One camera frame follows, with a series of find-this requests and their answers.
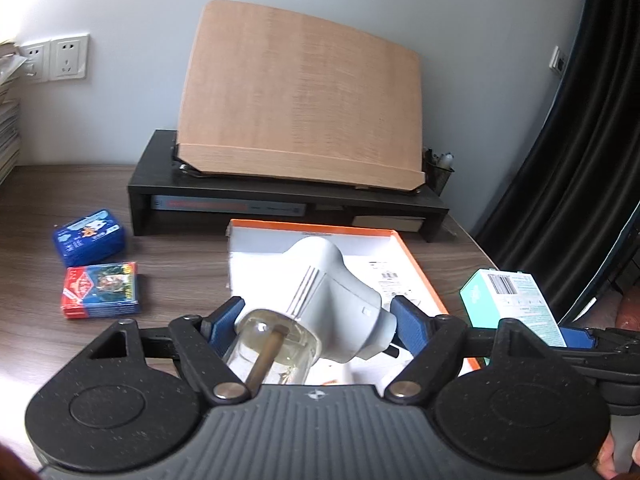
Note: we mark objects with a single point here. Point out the wooden book stand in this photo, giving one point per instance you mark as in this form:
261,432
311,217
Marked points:
300,95

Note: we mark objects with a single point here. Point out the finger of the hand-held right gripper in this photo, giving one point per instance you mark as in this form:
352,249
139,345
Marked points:
577,336

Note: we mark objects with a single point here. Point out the white plug-in heater with bottle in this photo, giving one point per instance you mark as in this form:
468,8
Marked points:
335,300

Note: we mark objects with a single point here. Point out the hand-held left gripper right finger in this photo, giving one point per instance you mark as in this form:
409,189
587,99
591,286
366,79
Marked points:
412,326

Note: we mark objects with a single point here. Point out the blue card box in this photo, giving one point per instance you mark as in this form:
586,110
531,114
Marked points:
90,237

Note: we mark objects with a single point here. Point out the black mesh pen holder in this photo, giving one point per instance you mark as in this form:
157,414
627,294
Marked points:
440,175

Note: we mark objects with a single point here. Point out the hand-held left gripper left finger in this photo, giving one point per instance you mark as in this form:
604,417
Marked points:
225,326

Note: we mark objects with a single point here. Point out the black desk riser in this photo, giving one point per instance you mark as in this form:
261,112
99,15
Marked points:
155,180

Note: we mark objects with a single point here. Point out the white wall socket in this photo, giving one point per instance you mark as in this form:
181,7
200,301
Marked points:
34,60
70,56

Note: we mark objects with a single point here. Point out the red card box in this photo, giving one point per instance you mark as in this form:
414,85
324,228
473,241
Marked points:
100,290

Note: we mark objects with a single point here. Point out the black curtain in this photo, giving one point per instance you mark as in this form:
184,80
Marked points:
595,135

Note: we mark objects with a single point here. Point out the teal cardboard box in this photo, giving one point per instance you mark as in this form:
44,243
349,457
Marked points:
510,302

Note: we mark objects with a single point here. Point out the person's right hand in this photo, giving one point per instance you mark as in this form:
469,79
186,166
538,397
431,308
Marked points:
606,462

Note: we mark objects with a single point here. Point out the stack of books and papers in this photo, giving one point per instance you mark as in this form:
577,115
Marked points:
7,125

